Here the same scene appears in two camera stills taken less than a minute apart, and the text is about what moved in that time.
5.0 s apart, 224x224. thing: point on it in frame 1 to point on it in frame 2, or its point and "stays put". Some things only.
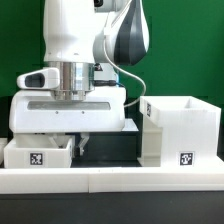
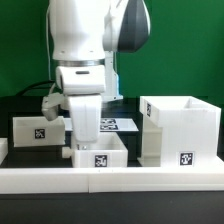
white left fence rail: [3, 143] stays put
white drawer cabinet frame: [180, 132] stays put
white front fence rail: [111, 180] stays put
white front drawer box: [37, 150] to [107, 151]
